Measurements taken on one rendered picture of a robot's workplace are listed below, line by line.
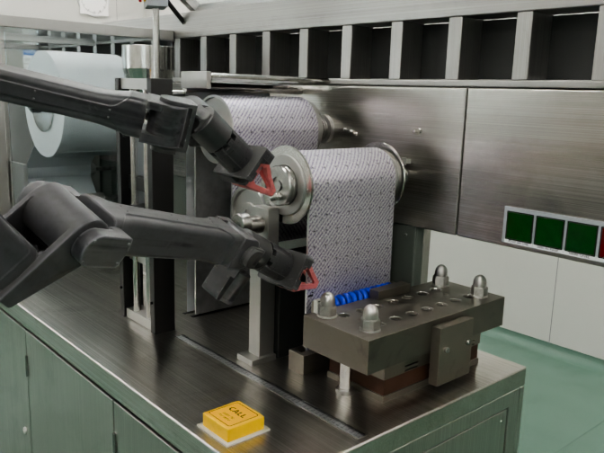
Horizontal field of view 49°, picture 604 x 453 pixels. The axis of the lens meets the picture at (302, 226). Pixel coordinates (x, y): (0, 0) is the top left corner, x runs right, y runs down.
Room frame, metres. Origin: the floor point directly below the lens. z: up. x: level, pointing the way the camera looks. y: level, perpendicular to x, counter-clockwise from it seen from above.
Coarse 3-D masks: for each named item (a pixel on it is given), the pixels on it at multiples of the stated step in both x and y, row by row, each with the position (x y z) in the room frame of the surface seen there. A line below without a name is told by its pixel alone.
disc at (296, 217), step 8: (272, 152) 1.25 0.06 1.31; (280, 152) 1.23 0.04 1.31; (288, 152) 1.22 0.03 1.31; (296, 152) 1.20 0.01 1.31; (304, 160) 1.19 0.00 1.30; (304, 168) 1.18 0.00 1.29; (312, 176) 1.18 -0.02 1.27; (264, 184) 1.27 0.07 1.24; (312, 184) 1.17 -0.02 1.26; (312, 192) 1.17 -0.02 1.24; (264, 200) 1.27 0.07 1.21; (304, 200) 1.18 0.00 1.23; (304, 208) 1.18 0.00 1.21; (280, 216) 1.23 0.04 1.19; (288, 216) 1.22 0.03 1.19; (296, 216) 1.20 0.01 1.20; (304, 216) 1.18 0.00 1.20
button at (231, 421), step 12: (216, 408) 0.97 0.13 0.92; (228, 408) 0.97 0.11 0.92; (240, 408) 0.97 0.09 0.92; (204, 420) 0.95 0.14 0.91; (216, 420) 0.93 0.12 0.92; (228, 420) 0.93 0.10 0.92; (240, 420) 0.93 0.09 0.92; (252, 420) 0.93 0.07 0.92; (216, 432) 0.93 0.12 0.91; (228, 432) 0.90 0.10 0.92; (240, 432) 0.92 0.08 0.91; (252, 432) 0.93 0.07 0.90
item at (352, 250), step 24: (336, 216) 1.23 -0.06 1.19; (360, 216) 1.27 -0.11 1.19; (384, 216) 1.32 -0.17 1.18; (312, 240) 1.19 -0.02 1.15; (336, 240) 1.23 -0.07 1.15; (360, 240) 1.27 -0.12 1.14; (384, 240) 1.32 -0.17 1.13; (312, 264) 1.19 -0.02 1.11; (336, 264) 1.23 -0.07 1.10; (360, 264) 1.28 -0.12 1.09; (384, 264) 1.32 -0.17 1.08; (336, 288) 1.23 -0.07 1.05; (360, 288) 1.28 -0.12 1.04
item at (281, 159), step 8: (272, 160) 1.25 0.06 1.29; (280, 160) 1.23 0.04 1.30; (288, 160) 1.21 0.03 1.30; (296, 160) 1.20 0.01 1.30; (392, 160) 1.36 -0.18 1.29; (296, 168) 1.20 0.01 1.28; (296, 176) 1.19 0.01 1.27; (304, 176) 1.18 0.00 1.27; (304, 184) 1.18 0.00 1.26; (304, 192) 1.18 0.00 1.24; (296, 200) 1.19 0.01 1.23; (280, 208) 1.23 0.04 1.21; (288, 208) 1.21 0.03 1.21; (296, 208) 1.19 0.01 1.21
